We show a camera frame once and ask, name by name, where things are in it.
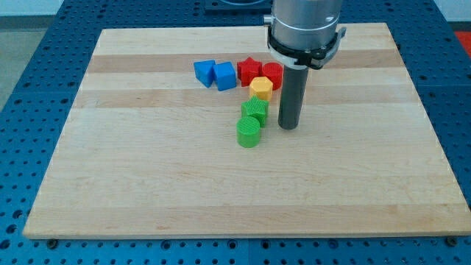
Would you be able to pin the blue triangle block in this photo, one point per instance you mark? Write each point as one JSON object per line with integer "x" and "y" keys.
{"x": 204, "y": 72}

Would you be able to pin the green star block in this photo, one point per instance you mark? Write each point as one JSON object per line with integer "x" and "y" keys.
{"x": 256, "y": 108}

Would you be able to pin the green cylinder block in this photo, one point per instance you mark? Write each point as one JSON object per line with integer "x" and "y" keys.
{"x": 248, "y": 130}

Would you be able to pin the wooden board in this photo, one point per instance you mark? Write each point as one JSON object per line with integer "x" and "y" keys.
{"x": 148, "y": 152}

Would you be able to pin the red star block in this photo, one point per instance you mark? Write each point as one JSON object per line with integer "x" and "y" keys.
{"x": 247, "y": 70}

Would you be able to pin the yellow hexagon block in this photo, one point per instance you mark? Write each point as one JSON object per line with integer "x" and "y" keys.
{"x": 261, "y": 87}

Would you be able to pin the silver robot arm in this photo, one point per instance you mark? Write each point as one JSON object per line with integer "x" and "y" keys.
{"x": 304, "y": 33}

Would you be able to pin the blue cube block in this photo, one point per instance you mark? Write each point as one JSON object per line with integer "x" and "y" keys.
{"x": 225, "y": 76}

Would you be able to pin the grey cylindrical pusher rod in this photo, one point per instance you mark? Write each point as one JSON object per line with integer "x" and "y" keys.
{"x": 292, "y": 94}

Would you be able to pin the red cylinder block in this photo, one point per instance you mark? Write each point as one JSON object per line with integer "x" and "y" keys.
{"x": 274, "y": 72}

